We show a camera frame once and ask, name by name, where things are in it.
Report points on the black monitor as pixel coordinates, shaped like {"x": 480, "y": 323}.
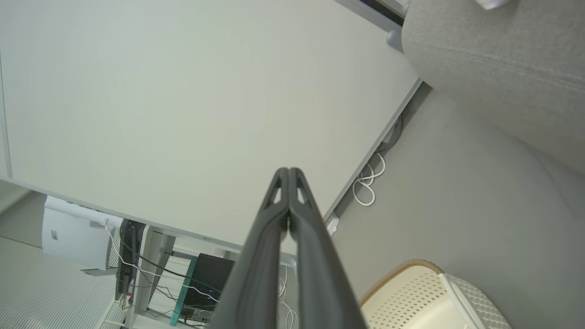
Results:
{"x": 130, "y": 256}

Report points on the grey partition foot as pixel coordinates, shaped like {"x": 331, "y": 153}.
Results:
{"x": 395, "y": 40}

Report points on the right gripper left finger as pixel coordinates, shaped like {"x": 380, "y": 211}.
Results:
{"x": 256, "y": 274}

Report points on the black computer case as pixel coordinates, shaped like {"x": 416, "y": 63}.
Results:
{"x": 208, "y": 283}

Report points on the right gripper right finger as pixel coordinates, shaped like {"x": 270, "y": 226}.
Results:
{"x": 320, "y": 274}

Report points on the small white power strip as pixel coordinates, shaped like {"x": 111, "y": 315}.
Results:
{"x": 332, "y": 224}

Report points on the teal metal frame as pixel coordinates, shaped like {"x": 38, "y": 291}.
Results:
{"x": 185, "y": 288}

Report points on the cream perforated laundry basket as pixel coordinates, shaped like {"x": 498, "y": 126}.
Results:
{"x": 411, "y": 297}

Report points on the white garment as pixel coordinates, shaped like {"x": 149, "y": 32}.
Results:
{"x": 493, "y": 3}

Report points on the narrow white partition panel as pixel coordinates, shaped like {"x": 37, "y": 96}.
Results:
{"x": 374, "y": 8}

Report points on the grey fabric sofa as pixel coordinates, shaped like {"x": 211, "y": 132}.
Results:
{"x": 502, "y": 55}

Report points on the white desk leg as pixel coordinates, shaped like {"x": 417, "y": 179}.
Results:
{"x": 153, "y": 265}

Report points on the white box appliance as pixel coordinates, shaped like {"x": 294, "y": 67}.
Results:
{"x": 73, "y": 235}

